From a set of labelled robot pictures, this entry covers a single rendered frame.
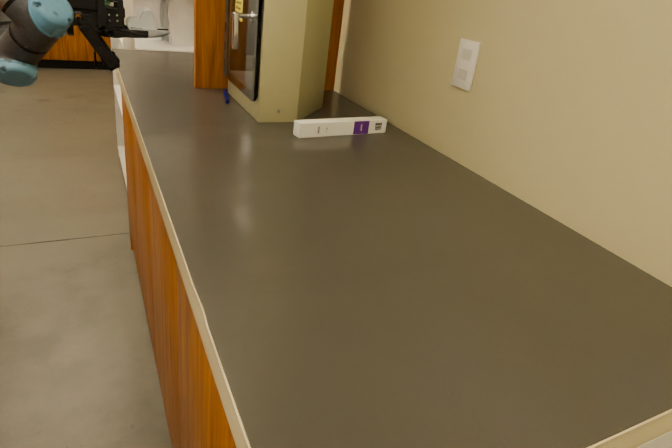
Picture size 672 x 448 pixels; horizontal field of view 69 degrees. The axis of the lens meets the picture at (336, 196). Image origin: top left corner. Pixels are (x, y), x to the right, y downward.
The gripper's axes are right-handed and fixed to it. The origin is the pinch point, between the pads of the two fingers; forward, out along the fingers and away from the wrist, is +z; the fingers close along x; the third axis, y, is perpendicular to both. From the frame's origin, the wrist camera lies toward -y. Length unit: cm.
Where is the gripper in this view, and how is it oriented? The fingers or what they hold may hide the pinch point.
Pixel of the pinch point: (163, 34)
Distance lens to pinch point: 128.5
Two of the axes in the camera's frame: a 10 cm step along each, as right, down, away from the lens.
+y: 1.2, -9.0, -4.2
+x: -4.3, -4.3, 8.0
